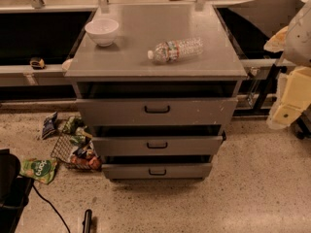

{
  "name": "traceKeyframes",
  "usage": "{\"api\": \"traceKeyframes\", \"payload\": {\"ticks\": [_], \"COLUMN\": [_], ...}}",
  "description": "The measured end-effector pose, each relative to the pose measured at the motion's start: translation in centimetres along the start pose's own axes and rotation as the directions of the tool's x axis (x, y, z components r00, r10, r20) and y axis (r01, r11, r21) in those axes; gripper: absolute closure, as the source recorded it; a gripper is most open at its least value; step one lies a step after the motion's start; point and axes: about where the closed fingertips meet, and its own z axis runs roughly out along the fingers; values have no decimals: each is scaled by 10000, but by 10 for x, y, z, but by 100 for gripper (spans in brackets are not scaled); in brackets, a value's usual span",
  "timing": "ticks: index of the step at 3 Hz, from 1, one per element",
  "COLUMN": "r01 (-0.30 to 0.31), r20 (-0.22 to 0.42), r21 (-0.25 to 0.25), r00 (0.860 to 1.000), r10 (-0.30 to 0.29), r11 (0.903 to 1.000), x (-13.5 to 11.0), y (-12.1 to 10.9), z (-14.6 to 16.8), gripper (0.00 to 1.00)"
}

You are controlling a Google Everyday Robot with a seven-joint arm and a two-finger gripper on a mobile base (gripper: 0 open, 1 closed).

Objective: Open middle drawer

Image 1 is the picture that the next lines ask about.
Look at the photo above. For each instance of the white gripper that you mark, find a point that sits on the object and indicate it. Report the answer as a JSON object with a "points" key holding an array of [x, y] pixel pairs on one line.
{"points": [[298, 43]]}

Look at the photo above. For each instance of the grey drawer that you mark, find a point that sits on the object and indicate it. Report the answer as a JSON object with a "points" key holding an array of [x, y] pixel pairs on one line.
{"points": [[125, 112], [157, 171], [153, 146]]}

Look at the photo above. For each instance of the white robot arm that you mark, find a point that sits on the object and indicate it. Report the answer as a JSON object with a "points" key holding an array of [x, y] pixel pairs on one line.
{"points": [[297, 48]]}

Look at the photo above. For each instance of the grey drawer cabinet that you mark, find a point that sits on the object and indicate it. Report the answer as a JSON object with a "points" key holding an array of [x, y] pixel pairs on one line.
{"points": [[124, 71]]}

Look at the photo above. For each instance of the grey top drawer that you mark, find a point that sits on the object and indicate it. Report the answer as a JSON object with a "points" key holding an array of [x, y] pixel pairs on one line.
{"points": [[125, 112]]}

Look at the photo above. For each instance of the grey bottom drawer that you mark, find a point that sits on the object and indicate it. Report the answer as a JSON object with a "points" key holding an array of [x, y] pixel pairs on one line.
{"points": [[157, 171]]}

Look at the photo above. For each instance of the black stand tray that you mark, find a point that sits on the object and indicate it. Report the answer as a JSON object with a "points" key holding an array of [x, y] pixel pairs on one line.
{"points": [[249, 26]]}

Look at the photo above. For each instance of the clear plastic water bottle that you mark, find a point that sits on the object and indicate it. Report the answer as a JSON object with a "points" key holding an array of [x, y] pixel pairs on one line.
{"points": [[175, 50]]}

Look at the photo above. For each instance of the white ceramic bowl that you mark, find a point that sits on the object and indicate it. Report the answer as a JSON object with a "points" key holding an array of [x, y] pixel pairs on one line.
{"points": [[103, 31]]}

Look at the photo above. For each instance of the red snack packet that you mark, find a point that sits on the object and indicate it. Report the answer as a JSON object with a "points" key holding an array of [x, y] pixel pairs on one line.
{"points": [[93, 164]]}

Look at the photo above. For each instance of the green packet in basket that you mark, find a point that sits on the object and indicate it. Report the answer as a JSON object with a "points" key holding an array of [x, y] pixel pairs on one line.
{"points": [[71, 124]]}

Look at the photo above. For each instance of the yellow tape measure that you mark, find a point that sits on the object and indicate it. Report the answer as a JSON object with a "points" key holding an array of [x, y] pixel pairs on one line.
{"points": [[37, 63]]}

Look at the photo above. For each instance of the blue snack bag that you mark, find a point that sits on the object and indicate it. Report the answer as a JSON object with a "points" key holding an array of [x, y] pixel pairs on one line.
{"points": [[49, 125]]}

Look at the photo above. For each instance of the green snack bag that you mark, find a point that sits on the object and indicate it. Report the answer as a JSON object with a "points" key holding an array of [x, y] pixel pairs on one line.
{"points": [[41, 170]]}

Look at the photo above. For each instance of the black handle object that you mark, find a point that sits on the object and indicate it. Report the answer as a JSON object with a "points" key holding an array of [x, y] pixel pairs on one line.
{"points": [[87, 221]]}

